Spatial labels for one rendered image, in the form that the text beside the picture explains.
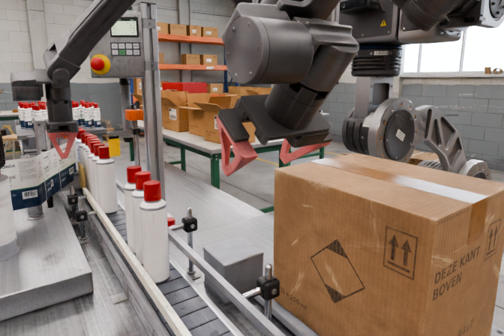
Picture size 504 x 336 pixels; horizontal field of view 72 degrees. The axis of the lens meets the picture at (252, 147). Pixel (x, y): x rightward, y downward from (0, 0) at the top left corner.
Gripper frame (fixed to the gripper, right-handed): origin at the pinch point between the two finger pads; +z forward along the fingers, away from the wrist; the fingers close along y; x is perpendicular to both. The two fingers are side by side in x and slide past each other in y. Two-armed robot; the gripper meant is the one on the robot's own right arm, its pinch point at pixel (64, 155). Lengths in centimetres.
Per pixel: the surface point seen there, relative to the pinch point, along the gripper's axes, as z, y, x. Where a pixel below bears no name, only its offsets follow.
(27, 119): 17, -231, 4
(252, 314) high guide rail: 11, 67, 13
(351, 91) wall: 4, -353, 555
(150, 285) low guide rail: 16.1, 44.9, 6.6
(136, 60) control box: -25.3, -4.3, 21.5
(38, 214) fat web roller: 19.4, -12.7, -6.4
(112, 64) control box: -23.9, -8.5, 15.7
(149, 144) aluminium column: -0.2, -2.4, 23.9
